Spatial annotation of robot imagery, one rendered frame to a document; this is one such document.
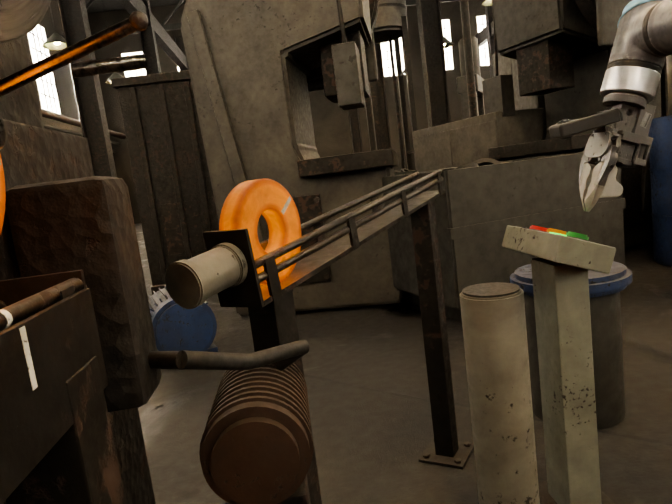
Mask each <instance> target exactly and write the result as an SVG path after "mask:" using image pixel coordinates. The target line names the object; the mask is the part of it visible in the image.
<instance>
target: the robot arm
mask: <svg viewBox="0 0 672 504"><path fill-rule="evenodd" d="M617 28H618V29H617V32H616V36H615V40H614V43H613V47H612V51H611V54H610V58H609V62H608V65H607V69H606V72H605V76H604V79H603V83H602V87H601V90H600V95H601V96H602V97H604V100H603V103H602V104H603V106H605V107H607V108H610V110H604V111H601V112H597V113H594V114H590V115H587V116H583V117H580V118H576V119H573V120H570V119H563V120H560V121H559V122H558V123H556V125H552V126H550V127H549V133H550V137H551V138H552V139H557V138H559V139H562V140H566V139H570V138H571V137H573V136H574V135H575V134H578V133H582V132H585V131H589V130H592V129H594V131H593V134H591V136H590V137H589V139H588V142H587V144H586V147H585V149H584V154H583V156H582V159H581V163H580V168H579V190H580V196H581V201H582V205H583V210H584V211H587V212H590V211H591V209H592V208H593V207H594V205H595V204H596V202H597V201H598V199H599V198H605V197H619V196H620V195H621V194H622V193H623V186H622V185H621V184H620V183H619V182H617V180H616V174H617V167H619V168H629V167H640V166H645V165H646V162H647V159H648V155H649V152H650V148H651V145H652V141H653V138H651V137H648V134H649V130H650V127H651V123H652V120H653V116H654V113H655V109H656V106H653V105H649V104H647V103H648V102H651V101H652V100H654V98H655V95H656V91H657V88H658V84H659V81H660V77H661V73H662V70H663V67H664V63H665V60H666V57H667V56H669V55H672V0H632V1H631V2H629V3H628V4H627V5H626V6H625V8H624V10H623V12H622V15H621V17H620V19H619V21H618V25H617ZM646 145H648V148H647V152H646V155H645V159H644V160H643V159H642V158H643V154H644V151H645V148H646ZM597 161H598V162H600V163H598V164H597V165H595V164H596V162H597Z"/></svg>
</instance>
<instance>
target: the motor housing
mask: <svg viewBox="0 0 672 504"><path fill-rule="evenodd" d="M199 454H200V463H201V467H202V471H203V475H204V477H205V479H206V482H207V483H208V485H209V486H210V488H211V489H212V490H213V491H214V492H215V493H216V495H218V496H219V497H220V498H222V499H223V500H224V501H225V503H224V504H311V500H310V493H309V486H308V479H307V472H308V470H309V468H310V465H311V461H312V456H313V441H312V432H311V422H310V411H309V402H308V392H307V385H306V381H305V378H304V376H303V374H302V372H301V371H300V369H299V368H298V367H297V366H296V365H295V364H294V363H293V364H291V365H290V366H289V367H287V368H286V369H285V370H283V371H280V370H278V369H277V367H276V366H275V364H274V363H272V364H268V365H265V366H261V367H258V368H254V369H251V370H226V372H225V373H224V375H223V377H222V379H221V381H220V384H219V387H218V390H217V393H216V396H215V399H214V402H213V405H212V408H211V411H210V414H209V417H208V420H207V423H206V426H205V429H204V432H203V435H202V439H201V442H200V451H199Z"/></svg>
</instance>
